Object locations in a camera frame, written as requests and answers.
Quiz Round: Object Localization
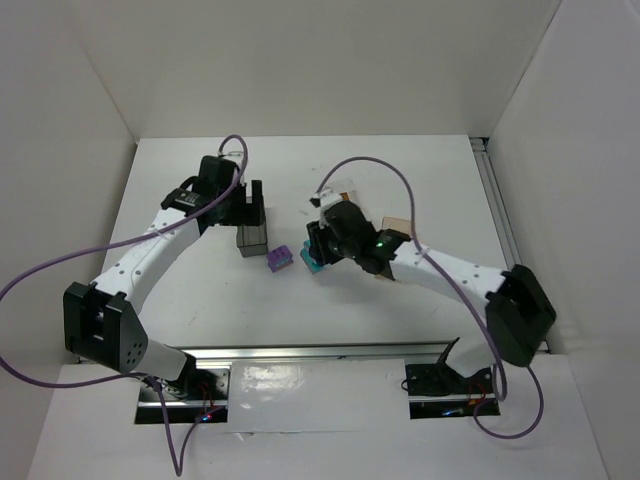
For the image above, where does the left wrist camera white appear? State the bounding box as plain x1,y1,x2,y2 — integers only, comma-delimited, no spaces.
218,150,244,159

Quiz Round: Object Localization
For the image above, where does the aluminium front rail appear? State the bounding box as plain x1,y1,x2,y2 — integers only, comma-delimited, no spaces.
183,342,448,363

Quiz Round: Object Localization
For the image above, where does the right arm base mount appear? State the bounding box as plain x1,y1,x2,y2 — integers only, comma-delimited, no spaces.
400,363,500,420

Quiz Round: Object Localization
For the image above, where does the clear plastic container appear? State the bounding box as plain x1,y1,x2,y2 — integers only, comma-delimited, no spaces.
316,178,371,220

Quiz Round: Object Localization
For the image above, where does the purple arch lego brick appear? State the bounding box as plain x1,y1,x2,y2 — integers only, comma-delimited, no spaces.
266,245,293,273

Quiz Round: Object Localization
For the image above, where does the teal arch lego brick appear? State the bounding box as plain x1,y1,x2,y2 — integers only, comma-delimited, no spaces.
300,240,326,275

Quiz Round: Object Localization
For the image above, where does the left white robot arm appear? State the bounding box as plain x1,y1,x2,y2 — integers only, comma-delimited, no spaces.
63,156,266,397

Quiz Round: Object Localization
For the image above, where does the amber plastic container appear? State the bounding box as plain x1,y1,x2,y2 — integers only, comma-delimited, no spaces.
372,214,415,282

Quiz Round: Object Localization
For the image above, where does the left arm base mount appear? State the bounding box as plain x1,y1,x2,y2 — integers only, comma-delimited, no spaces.
134,364,231,425

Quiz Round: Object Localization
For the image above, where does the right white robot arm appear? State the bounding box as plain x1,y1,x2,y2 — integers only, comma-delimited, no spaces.
307,195,557,378

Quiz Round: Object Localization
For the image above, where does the aluminium side rail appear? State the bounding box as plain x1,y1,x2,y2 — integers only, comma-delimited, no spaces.
469,135,551,351

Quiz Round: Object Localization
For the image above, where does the smoky grey plastic container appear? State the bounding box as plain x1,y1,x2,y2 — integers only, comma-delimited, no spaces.
236,201,269,258

